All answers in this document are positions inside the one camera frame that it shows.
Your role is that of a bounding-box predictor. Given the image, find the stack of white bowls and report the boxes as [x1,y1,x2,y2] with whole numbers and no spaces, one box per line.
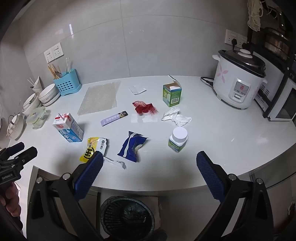
[38,83,61,107]

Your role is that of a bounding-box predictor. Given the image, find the blue utensil holder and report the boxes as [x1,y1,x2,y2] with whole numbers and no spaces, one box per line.
[54,68,82,96]

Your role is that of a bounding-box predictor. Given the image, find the blue snack wrapper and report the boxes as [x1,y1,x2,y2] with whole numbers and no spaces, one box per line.
[117,131,149,163]

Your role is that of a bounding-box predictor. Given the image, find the tilted white bowl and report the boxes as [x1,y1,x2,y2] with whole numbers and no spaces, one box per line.
[6,113,25,140]

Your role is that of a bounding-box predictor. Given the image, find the white flowered rice cooker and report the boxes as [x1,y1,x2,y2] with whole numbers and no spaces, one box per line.
[212,49,268,110]

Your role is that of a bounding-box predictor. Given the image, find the steel pot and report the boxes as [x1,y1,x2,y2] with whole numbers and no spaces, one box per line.
[264,28,290,55]

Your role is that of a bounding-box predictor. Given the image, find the black kitchen rack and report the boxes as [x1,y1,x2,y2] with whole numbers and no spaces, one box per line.
[245,14,296,118]

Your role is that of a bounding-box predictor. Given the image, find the white pill bottle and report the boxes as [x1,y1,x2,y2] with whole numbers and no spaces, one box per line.
[168,127,189,153]

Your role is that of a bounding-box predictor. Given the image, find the green cardboard box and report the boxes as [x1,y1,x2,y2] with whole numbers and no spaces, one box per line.
[162,75,183,107]

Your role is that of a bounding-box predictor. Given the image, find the patterned white bowl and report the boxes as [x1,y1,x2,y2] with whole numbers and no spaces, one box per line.
[22,93,43,116]

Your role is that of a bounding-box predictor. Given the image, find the dark mesh trash basket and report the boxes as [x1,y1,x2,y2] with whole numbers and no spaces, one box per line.
[100,196,155,239]

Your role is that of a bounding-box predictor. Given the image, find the black power cable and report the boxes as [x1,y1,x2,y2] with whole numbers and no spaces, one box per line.
[200,76,215,88]

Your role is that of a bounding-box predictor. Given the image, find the purple snack stick wrapper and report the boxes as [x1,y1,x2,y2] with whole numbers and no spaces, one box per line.
[100,111,129,127]

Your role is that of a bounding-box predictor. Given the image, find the yellow snack wrapper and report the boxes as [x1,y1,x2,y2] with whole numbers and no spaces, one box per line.
[80,137,108,163]

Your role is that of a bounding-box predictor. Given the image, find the red mesh net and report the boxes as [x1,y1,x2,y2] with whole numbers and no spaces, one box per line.
[132,100,159,115]

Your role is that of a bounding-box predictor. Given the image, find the person's left hand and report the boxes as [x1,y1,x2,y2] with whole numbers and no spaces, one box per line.
[0,182,23,216]

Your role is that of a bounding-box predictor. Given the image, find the white paper piece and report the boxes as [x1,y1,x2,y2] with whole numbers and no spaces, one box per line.
[129,85,147,95]

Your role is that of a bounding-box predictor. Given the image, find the white microwave oven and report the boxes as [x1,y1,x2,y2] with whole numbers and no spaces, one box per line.
[254,67,296,122]

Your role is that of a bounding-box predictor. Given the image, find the blue and white milk carton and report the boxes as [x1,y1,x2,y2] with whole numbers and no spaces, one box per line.
[52,112,84,142]

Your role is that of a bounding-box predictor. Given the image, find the small clear plastic wrapper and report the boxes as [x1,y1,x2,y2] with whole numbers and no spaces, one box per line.
[103,157,127,169]

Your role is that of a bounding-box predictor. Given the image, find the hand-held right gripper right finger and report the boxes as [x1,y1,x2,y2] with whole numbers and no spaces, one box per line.
[196,151,274,241]

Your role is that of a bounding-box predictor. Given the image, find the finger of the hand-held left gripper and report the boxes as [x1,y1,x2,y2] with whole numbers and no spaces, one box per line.
[9,146,38,169]
[0,142,25,160]

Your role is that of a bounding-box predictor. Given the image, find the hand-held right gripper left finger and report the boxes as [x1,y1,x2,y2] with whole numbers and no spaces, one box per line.
[26,151,104,241]

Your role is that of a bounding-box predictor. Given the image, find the white cup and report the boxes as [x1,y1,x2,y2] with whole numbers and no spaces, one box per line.
[31,76,43,93]

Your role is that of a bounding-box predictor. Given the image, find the white tissue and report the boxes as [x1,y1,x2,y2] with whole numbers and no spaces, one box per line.
[161,107,192,127]

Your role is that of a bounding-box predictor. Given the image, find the hanging beige cloth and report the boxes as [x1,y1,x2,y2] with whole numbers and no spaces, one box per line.
[247,0,264,32]

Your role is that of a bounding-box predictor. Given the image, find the bundle of wooden chopsticks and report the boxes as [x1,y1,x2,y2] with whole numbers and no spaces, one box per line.
[48,64,62,79]

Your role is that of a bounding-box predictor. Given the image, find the clear bubble wrap sheet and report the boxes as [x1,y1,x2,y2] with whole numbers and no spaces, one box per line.
[77,81,122,116]

